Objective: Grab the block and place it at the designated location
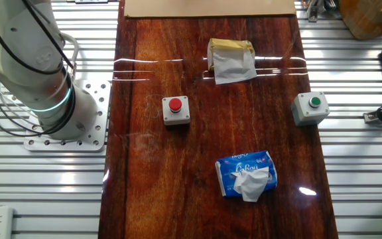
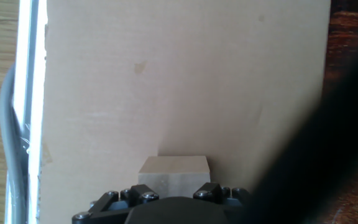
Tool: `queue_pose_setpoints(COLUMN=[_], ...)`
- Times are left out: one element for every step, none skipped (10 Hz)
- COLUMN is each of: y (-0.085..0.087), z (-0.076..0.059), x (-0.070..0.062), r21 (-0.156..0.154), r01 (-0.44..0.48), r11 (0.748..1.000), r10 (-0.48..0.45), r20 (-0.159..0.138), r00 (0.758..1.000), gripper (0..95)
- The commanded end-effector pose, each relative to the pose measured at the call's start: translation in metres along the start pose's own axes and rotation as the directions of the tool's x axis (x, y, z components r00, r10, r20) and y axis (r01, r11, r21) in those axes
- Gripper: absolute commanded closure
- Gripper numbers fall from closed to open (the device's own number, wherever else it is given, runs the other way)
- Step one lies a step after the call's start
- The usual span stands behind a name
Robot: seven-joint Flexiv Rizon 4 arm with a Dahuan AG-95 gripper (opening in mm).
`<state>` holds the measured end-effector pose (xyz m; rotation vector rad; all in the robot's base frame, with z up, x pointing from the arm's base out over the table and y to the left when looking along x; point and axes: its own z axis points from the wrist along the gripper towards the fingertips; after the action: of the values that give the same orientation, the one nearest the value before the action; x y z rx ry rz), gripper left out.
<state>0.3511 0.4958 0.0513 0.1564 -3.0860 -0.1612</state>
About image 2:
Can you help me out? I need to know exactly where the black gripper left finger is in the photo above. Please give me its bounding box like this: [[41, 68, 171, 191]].
[[71, 183, 160, 224]]

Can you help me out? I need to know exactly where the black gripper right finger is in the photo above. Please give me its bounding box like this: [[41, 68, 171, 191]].
[[193, 182, 253, 224]]

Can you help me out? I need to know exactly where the pale wooden block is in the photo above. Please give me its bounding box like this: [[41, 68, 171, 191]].
[[137, 155, 211, 199]]

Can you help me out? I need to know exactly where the brown cardboard sheet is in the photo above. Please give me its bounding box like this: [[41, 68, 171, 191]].
[[39, 0, 332, 224]]

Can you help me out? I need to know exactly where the red-brown wooden board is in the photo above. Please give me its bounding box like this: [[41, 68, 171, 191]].
[[309, 0, 358, 224]]

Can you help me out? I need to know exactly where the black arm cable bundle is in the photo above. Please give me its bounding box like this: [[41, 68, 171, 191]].
[[241, 37, 358, 224]]

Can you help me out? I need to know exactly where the thick grey cable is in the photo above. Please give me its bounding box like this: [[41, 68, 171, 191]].
[[0, 62, 29, 224]]

